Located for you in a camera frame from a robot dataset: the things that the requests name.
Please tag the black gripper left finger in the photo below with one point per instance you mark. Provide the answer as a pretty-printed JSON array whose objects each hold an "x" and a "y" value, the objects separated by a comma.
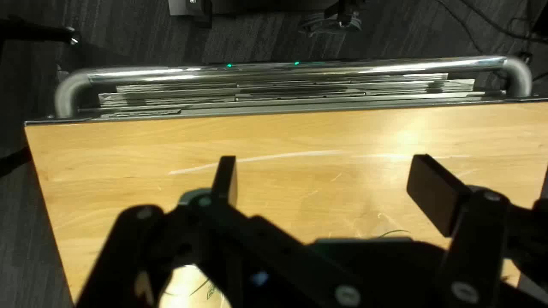
[{"x": 224, "y": 184}]

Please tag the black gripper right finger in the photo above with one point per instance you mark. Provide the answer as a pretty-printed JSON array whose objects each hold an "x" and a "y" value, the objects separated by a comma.
[{"x": 435, "y": 190}]

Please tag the chrome cart handle bar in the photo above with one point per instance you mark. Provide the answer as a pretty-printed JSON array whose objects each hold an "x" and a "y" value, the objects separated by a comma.
[{"x": 130, "y": 92}]

